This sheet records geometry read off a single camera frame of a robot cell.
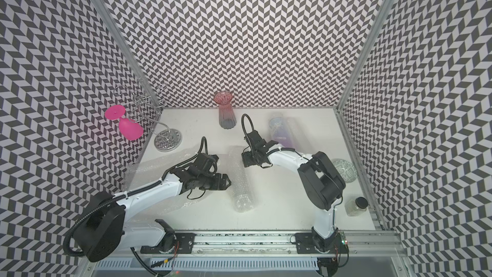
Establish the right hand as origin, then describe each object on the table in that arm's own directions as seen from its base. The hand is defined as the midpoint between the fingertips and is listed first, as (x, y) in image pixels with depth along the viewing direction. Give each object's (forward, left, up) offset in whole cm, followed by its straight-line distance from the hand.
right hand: (250, 161), depth 92 cm
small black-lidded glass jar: (-23, -42, +4) cm, 48 cm away
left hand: (-12, +12, 0) cm, 17 cm away
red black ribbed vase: (+24, +13, +7) cm, 28 cm away
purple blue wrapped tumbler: (+14, -19, +3) cm, 24 cm away
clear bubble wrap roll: (-19, +2, +5) cm, 20 cm away
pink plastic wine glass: (+9, +55, +15) cm, 58 cm away
